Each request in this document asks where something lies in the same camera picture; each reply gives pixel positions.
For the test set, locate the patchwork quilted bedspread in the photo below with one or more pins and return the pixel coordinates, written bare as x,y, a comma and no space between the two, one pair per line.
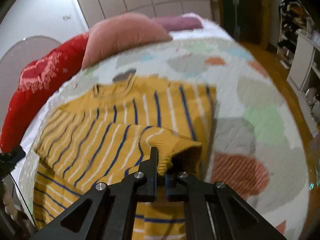
255,145

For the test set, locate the pink pillow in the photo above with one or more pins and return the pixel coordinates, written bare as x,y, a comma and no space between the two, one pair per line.
120,33

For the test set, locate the round grey headboard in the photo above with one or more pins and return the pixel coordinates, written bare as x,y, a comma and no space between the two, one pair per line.
15,59

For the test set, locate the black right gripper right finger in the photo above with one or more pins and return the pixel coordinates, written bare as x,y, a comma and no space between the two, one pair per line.
215,211

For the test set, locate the purple pillow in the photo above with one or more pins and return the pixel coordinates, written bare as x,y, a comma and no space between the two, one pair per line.
178,23

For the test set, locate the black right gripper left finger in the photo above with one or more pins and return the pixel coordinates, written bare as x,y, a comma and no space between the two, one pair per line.
106,211

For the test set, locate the red patterned pillow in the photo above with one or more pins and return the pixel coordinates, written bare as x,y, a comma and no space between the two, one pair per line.
39,80

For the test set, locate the white shelf unit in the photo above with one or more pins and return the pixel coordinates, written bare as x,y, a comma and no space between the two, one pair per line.
298,51

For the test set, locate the yellow striped knit sweater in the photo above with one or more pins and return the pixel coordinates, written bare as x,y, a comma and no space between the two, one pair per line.
105,134

